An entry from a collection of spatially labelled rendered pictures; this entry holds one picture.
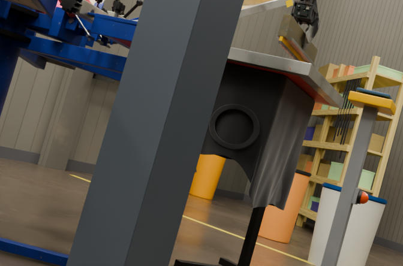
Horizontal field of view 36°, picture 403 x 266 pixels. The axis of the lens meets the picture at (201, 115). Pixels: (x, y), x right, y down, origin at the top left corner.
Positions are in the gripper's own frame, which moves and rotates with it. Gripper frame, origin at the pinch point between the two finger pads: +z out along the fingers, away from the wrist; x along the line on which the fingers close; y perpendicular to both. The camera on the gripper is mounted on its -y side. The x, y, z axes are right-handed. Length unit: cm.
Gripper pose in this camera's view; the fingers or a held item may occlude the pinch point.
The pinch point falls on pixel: (298, 47)
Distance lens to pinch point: 219.6
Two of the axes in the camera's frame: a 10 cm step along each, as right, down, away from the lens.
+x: 8.8, 2.3, -4.1
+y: -3.8, -1.6, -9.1
